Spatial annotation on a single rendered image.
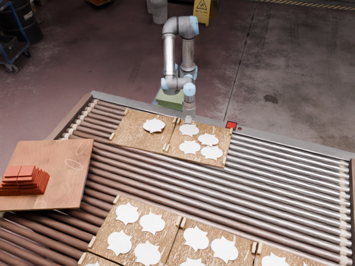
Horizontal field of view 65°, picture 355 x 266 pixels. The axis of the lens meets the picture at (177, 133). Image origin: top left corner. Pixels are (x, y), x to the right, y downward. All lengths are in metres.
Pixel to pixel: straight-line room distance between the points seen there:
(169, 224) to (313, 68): 3.50
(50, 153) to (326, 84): 3.57
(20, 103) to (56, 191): 2.61
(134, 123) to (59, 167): 0.62
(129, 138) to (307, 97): 2.66
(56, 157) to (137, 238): 0.74
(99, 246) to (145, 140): 0.77
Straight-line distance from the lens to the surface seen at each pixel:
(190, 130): 2.04
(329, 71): 4.64
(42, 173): 1.79
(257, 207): 1.77
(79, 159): 1.87
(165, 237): 1.63
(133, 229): 1.67
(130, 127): 2.10
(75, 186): 1.76
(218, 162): 1.88
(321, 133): 3.64
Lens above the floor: 2.45
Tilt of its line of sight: 48 degrees down
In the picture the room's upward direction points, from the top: 2 degrees counter-clockwise
